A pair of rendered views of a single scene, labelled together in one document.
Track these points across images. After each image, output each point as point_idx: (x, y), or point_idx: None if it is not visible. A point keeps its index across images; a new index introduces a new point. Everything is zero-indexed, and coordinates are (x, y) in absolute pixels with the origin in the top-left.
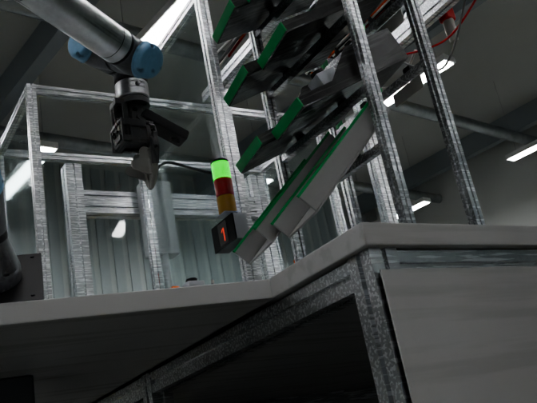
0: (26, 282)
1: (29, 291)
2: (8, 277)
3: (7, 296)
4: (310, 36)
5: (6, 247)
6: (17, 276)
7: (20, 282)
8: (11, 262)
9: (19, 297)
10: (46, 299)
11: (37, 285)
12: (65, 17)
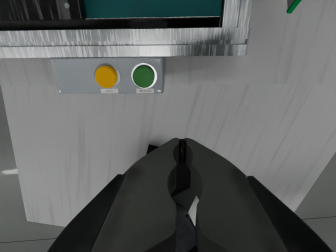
0: (179, 200)
1: (190, 193)
2: (188, 213)
3: (188, 202)
4: None
5: (194, 235)
6: (181, 209)
7: (177, 203)
8: (189, 221)
9: (193, 195)
10: (314, 182)
11: (187, 191)
12: None
